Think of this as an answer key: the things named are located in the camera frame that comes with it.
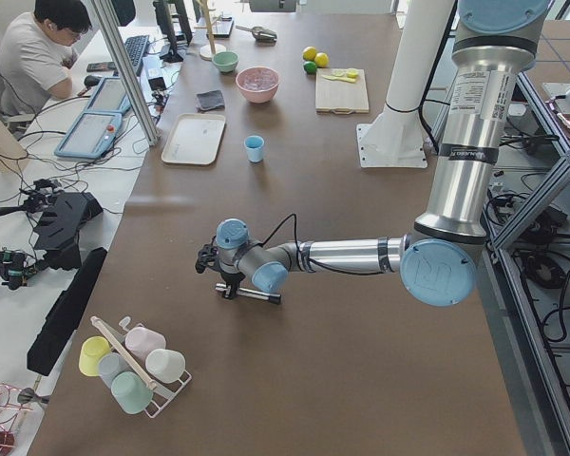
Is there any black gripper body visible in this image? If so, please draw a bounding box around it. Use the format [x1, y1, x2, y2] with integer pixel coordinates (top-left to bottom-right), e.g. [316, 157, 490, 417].
[195, 243, 242, 285]

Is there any light blue cup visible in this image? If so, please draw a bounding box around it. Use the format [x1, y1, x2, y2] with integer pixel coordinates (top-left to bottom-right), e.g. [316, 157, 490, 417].
[244, 135, 265, 163]

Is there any steel muddler black tip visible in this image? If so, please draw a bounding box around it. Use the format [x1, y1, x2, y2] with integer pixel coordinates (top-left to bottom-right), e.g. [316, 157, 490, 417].
[215, 283, 281, 305]

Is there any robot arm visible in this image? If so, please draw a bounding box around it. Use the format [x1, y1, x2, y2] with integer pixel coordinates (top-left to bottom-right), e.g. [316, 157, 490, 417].
[195, 1, 550, 307]

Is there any white cup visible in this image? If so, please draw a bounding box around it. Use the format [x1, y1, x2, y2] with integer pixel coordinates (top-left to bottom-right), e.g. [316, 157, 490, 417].
[145, 349, 186, 383]

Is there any pink cup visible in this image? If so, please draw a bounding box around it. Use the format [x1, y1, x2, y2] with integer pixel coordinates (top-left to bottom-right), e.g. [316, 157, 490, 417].
[124, 326, 166, 362]

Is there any grey cup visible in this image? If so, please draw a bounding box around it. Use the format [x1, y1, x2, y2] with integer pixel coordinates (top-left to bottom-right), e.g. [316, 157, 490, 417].
[98, 352, 129, 388]

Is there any mint green cup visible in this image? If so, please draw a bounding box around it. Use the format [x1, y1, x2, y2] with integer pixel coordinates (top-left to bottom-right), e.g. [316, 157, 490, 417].
[110, 371, 153, 414]

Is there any yellow cup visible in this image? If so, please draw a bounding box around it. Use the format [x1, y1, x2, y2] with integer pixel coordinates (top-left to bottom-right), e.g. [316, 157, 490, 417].
[78, 335, 110, 376]

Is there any pink bowl of ice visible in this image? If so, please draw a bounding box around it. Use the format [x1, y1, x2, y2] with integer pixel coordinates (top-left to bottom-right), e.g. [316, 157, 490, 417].
[236, 66, 279, 104]

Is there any wooden cup stand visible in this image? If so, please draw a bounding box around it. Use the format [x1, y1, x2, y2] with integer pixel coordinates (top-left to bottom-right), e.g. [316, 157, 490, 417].
[195, 0, 227, 61]

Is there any steel ice scoop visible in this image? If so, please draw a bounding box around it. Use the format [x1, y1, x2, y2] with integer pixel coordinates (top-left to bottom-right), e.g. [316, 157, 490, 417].
[235, 25, 277, 44]

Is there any cream rabbit tray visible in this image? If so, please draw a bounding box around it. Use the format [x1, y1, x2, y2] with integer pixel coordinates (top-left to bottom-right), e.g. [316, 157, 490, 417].
[161, 113, 226, 166]

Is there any grey folded cloth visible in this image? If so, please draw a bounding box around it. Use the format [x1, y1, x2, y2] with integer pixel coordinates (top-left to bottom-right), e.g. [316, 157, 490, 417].
[196, 90, 225, 112]

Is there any black long box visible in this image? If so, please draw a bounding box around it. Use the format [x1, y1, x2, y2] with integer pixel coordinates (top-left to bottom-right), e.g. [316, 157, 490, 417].
[27, 247, 107, 376]

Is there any blue teach pendant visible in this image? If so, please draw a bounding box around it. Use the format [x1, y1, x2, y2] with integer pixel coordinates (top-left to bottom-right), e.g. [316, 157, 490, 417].
[54, 111, 123, 160]
[86, 77, 131, 114]

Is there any green ceramic bowl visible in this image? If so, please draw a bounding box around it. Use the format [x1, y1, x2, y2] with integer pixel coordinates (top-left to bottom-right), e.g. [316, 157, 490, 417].
[212, 50, 238, 73]

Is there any wooden cutting board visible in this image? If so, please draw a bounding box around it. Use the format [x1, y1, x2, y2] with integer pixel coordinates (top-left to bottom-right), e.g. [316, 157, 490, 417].
[315, 68, 370, 114]

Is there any green lime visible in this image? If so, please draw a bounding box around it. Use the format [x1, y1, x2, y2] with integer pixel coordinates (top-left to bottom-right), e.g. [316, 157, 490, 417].
[303, 61, 317, 74]

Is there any yellow plastic knife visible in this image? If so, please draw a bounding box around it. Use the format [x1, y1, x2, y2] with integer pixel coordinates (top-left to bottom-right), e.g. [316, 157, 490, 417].
[320, 74, 357, 84]

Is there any black keyboard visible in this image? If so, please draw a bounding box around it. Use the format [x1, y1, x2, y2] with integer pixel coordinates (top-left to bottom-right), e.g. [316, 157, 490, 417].
[123, 35, 149, 76]

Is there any whole yellow lemon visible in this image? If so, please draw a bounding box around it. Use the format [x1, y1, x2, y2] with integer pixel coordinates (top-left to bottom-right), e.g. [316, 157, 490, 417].
[313, 52, 330, 68]
[302, 47, 317, 61]

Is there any lemon half lower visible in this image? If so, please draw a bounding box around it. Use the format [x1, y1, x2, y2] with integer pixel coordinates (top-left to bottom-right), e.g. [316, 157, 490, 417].
[345, 68, 359, 79]

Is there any seated person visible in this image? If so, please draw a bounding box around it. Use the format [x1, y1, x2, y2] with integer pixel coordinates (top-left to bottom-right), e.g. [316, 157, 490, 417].
[0, 0, 91, 114]

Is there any white wire cup rack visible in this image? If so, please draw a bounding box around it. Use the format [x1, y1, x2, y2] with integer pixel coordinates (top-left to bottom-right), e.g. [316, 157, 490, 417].
[90, 316, 192, 419]

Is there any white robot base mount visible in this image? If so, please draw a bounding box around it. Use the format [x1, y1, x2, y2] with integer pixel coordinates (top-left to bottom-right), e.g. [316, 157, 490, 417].
[357, 0, 456, 168]

